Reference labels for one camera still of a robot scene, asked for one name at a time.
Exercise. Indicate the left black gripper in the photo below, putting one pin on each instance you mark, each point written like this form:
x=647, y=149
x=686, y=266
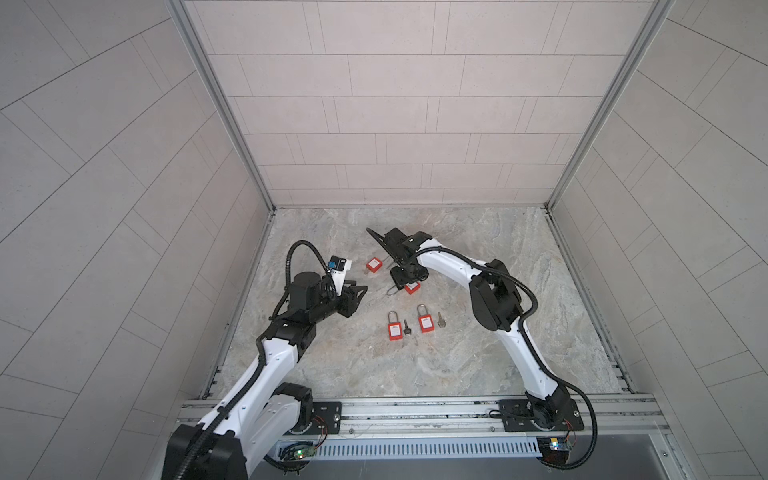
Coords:
x=346, y=304

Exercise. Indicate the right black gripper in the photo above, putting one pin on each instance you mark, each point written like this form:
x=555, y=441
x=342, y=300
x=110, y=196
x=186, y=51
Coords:
x=398, y=279

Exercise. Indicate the red padlock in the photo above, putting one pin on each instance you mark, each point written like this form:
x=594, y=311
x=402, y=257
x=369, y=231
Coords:
x=425, y=319
x=394, y=326
x=410, y=288
x=374, y=264

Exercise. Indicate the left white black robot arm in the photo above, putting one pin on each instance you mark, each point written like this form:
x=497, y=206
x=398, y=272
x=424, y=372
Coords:
x=232, y=439

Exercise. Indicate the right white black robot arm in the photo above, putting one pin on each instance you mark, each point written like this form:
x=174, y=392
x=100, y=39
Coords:
x=501, y=304

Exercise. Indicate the left green circuit board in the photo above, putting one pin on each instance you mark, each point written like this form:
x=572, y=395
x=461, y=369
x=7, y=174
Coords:
x=298, y=452

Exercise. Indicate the green circuit board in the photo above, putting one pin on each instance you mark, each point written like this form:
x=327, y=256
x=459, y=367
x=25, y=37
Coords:
x=298, y=452
x=554, y=450

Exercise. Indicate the right green circuit board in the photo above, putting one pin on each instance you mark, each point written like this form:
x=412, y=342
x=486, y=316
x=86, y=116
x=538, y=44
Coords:
x=554, y=450

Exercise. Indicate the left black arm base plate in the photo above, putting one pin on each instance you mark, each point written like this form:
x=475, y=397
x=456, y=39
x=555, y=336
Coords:
x=325, y=418

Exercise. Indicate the white slotted cable duct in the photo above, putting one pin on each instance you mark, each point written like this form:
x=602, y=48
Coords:
x=348, y=449

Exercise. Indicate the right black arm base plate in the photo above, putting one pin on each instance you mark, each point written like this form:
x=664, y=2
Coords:
x=525, y=415

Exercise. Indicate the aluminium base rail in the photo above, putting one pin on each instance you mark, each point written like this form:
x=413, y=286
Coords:
x=426, y=417

